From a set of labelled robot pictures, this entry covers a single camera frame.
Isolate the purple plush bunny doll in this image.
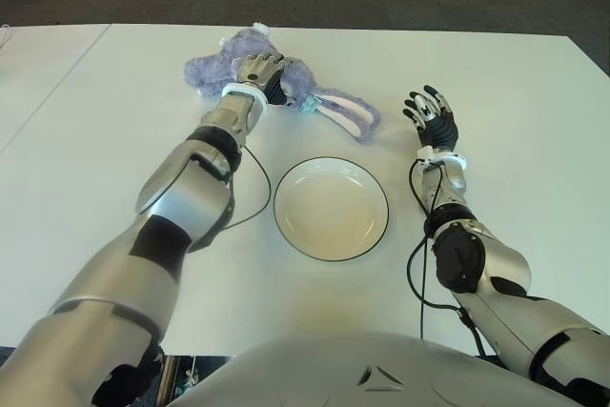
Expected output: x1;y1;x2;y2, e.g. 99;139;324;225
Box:
183;21;382;144

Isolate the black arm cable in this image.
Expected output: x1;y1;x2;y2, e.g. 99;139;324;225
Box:
406;161;487;360
223;144;273;232

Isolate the silver robot torso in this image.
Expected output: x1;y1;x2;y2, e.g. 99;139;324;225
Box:
166;330;592;407

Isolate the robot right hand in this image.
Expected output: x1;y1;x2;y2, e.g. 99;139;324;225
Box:
402;85;459;153

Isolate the white plate with black rim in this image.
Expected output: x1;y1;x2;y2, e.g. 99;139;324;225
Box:
273;155;390;264

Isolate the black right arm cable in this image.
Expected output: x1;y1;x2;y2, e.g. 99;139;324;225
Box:
406;161;487;360

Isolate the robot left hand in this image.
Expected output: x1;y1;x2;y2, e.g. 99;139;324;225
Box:
235;53;296;108

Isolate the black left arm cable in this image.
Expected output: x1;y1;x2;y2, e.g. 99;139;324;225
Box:
223;144;273;232

